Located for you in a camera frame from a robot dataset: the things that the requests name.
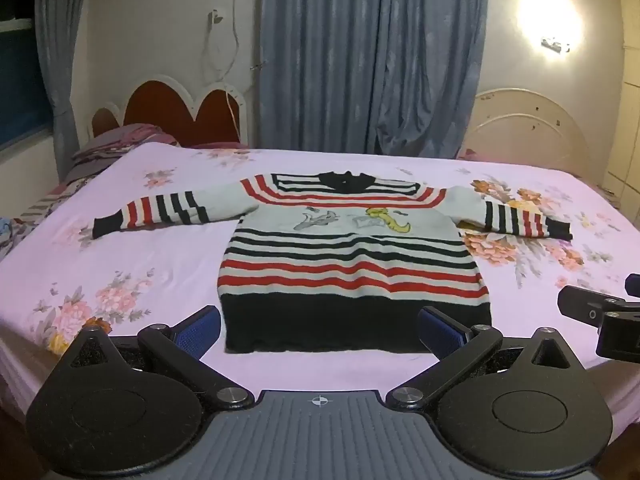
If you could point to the striped grey blanket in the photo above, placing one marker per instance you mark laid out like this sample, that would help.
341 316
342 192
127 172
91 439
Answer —
45 200

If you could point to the blue-grey wide curtain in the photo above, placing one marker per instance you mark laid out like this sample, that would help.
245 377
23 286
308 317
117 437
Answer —
370 55

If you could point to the pink floral bed sheet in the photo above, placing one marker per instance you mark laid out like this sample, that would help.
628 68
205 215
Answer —
150 260

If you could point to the cream arched headboard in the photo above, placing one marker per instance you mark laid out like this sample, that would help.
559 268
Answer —
530 125

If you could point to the blue-grey narrow curtain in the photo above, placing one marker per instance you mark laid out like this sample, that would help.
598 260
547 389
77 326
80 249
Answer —
62 60

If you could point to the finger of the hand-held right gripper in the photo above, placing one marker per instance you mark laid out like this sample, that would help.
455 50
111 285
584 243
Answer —
582 306
634 285

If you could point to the cream wardrobe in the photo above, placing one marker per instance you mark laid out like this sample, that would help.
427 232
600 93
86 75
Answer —
625 100

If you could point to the wall lamp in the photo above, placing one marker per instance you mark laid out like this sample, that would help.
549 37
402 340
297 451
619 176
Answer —
556 44

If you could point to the window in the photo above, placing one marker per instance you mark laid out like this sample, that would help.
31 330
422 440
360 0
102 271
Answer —
22 85

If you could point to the purple pillow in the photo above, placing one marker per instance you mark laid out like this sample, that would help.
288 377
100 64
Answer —
120 142

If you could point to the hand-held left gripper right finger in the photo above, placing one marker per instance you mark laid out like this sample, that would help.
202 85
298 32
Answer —
442 331

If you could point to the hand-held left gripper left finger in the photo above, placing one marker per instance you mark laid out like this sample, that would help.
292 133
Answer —
197 330

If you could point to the striped cartoon knit sweater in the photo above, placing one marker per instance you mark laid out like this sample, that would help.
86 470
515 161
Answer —
350 265

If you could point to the red heart-shaped headboard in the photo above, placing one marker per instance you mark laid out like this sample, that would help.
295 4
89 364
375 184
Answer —
175 110

